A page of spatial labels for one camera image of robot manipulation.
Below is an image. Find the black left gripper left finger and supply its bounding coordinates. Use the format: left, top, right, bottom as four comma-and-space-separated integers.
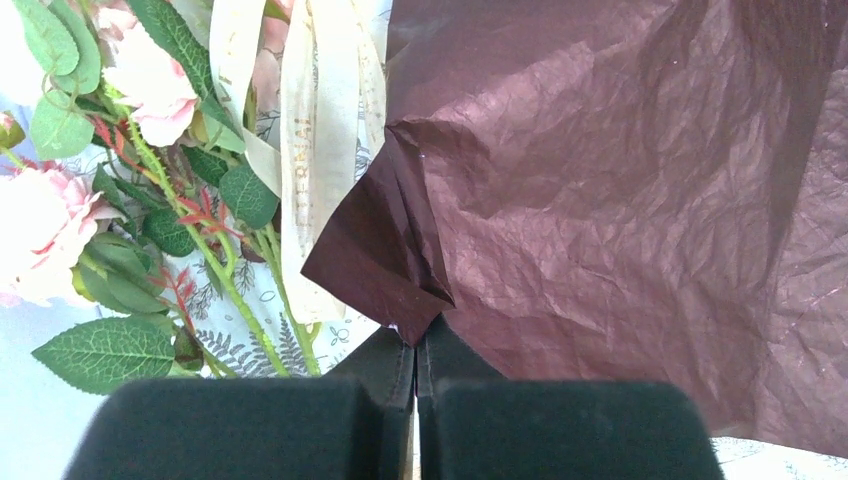
66, 328, 415, 479

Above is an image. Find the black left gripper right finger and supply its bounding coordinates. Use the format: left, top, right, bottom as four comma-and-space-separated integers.
416, 319, 723, 479

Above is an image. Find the dark maroon wrapping paper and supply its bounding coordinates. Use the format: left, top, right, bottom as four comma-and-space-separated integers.
302, 0, 847, 457

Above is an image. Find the pink rose stem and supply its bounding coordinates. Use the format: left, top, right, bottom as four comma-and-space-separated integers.
1, 1, 321, 395

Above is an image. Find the floral patterned table mat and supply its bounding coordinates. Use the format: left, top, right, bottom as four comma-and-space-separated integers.
1, 1, 847, 479

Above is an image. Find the cream printed ribbon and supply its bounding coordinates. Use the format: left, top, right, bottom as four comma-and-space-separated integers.
239, 1, 391, 325

